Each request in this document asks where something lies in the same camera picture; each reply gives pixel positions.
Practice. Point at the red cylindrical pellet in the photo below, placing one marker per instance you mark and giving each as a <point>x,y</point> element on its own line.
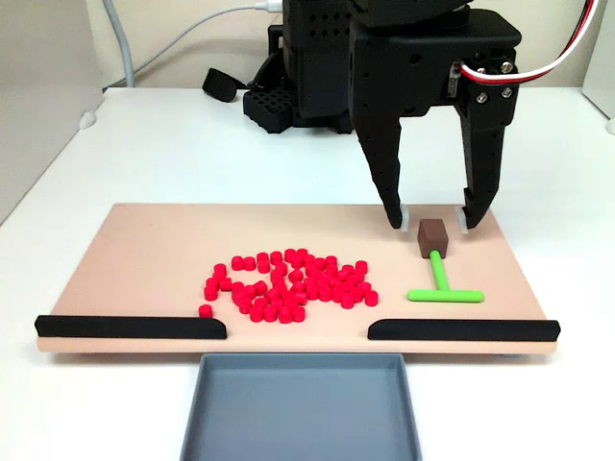
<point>226,284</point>
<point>309,261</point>
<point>263,258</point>
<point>238,288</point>
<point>212,283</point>
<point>336,295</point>
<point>260,287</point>
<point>361,266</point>
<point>312,290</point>
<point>261,302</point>
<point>275,293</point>
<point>325,294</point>
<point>335,284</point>
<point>298,314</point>
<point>294,265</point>
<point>331,261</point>
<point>353,280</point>
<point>244,305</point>
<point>238,298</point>
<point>319,263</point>
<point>347,300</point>
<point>263,267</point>
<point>257,314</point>
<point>365,287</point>
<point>276,257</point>
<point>302,254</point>
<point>220,270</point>
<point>296,276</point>
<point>276,303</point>
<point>299,286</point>
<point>371,298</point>
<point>249,291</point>
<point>317,274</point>
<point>347,270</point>
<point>285,315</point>
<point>277,277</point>
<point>210,291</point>
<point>280,267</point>
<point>302,298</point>
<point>323,283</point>
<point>270,314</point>
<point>289,302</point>
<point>249,263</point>
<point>205,310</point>
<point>359,296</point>
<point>290,254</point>
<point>331,273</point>
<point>348,289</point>
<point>237,262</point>

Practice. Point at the white table clip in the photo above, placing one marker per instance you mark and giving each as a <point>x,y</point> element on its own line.
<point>610,126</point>
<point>88,120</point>

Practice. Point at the white side panel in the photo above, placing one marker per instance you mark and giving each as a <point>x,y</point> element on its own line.
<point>601,48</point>

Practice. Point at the black clamp knob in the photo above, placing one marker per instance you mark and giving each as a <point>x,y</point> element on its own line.
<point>218,85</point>

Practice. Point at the pink flat board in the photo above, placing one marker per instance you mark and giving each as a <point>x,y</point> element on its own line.
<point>144,269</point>

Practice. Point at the grey plastic tray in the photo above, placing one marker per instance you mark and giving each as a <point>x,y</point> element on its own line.
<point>300,413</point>

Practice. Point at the grey side panel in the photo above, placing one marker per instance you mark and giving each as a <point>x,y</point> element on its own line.
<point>43,96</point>

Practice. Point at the black foam rail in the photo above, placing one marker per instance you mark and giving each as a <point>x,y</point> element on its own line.
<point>461,330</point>
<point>130,328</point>

